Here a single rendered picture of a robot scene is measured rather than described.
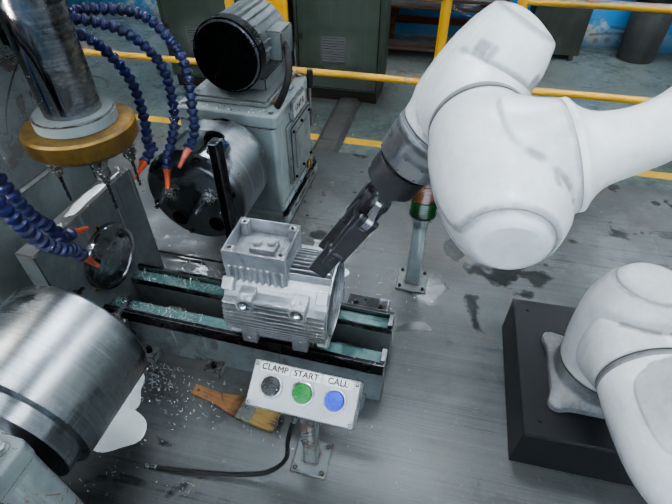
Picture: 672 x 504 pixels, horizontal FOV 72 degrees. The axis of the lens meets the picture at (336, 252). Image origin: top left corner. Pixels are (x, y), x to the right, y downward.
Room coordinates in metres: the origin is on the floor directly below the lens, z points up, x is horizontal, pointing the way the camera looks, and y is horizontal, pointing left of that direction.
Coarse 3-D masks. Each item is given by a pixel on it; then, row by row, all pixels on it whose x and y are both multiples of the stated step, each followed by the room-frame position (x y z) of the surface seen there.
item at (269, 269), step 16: (240, 224) 0.68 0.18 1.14; (256, 224) 0.69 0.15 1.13; (272, 224) 0.69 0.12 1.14; (288, 224) 0.68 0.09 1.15; (240, 240) 0.67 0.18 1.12; (256, 240) 0.64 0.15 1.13; (272, 240) 0.64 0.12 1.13; (288, 240) 0.67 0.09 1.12; (224, 256) 0.60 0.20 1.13; (240, 256) 0.60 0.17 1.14; (256, 256) 0.59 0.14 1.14; (272, 256) 0.62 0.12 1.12; (288, 256) 0.60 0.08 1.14; (240, 272) 0.60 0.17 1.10; (256, 272) 0.59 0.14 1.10; (272, 272) 0.58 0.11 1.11; (288, 272) 0.59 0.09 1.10
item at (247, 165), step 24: (216, 120) 1.07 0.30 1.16; (240, 144) 1.00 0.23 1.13; (192, 168) 0.90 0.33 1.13; (240, 168) 0.94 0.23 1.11; (264, 168) 1.02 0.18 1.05; (168, 192) 0.89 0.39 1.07; (192, 192) 0.91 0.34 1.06; (216, 192) 0.89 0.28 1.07; (240, 192) 0.89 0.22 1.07; (168, 216) 0.93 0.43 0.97; (192, 216) 0.91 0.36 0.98; (216, 216) 0.90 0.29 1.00; (240, 216) 0.88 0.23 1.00
